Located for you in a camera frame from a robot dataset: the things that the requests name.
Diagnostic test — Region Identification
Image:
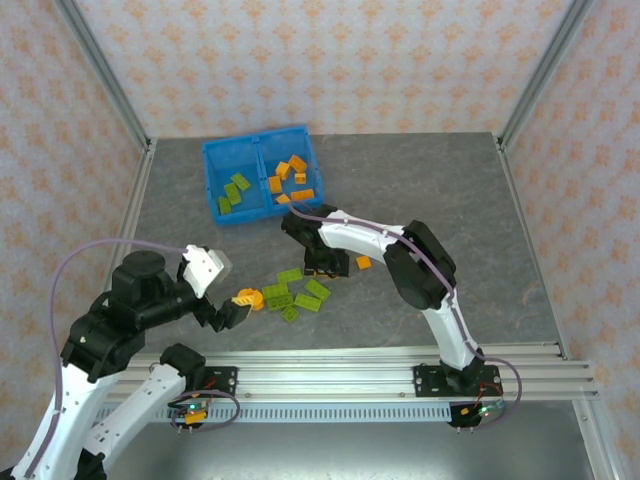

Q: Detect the orange round lego piece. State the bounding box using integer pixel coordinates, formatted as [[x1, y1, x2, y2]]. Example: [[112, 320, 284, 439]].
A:
[[238, 288, 265, 312]]

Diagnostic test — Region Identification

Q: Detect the blue bin holding orange bricks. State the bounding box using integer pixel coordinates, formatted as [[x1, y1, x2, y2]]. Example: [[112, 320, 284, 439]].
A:
[[254, 123, 327, 219]]

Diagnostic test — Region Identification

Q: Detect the blue bin holding green bricks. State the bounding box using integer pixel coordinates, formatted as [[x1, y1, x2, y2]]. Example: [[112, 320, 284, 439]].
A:
[[201, 134, 269, 227]]

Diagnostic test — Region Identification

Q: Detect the small circuit board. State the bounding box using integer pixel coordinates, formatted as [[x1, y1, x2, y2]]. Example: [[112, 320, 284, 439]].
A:
[[171, 398, 209, 427], [459, 398, 507, 427]]

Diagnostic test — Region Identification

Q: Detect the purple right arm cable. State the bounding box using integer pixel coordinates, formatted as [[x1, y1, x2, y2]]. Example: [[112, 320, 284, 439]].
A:
[[287, 199, 524, 421]]

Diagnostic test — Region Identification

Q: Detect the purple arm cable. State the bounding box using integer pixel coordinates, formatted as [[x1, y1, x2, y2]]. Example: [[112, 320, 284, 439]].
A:
[[22, 238, 241, 480], [287, 199, 524, 421]]

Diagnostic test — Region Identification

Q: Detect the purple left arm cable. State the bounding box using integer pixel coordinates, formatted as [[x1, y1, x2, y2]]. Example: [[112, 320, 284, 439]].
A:
[[22, 238, 241, 480]]

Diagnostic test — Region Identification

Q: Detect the aluminium front rail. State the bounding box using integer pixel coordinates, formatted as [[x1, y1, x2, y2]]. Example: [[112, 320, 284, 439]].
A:
[[122, 342, 600, 402]]

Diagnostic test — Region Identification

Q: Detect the aluminium side rail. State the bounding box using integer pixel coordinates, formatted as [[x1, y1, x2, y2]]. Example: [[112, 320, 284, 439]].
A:
[[118, 139, 159, 251], [494, 133, 571, 361]]

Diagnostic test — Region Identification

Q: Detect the grey slotted cable duct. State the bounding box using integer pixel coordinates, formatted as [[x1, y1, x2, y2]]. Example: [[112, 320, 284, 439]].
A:
[[94, 402, 454, 425]]

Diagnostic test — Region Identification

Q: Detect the aluminium frame post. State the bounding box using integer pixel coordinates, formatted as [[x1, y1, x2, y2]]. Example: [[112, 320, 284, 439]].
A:
[[498, 0, 597, 151], [53, 0, 152, 152]]

